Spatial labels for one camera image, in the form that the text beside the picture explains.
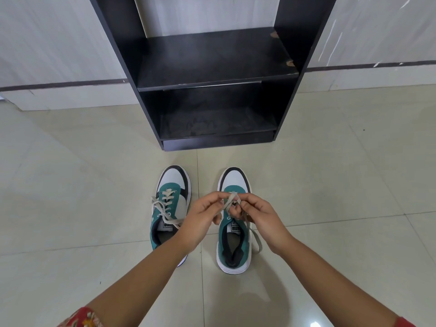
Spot person's left hand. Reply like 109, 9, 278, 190
174, 192, 229, 254

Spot person's right forearm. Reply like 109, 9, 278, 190
271, 235, 406, 327

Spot person's right hand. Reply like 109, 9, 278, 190
229, 193, 295, 257

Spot beige shoelace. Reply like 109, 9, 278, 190
221, 192, 264, 254
151, 189, 186, 231

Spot black wooden shelf unit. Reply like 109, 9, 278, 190
88, 0, 338, 152

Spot green white black sneaker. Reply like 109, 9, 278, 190
150, 165, 192, 268
216, 167, 253, 276

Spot person's left forearm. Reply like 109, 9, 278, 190
83, 232, 203, 327

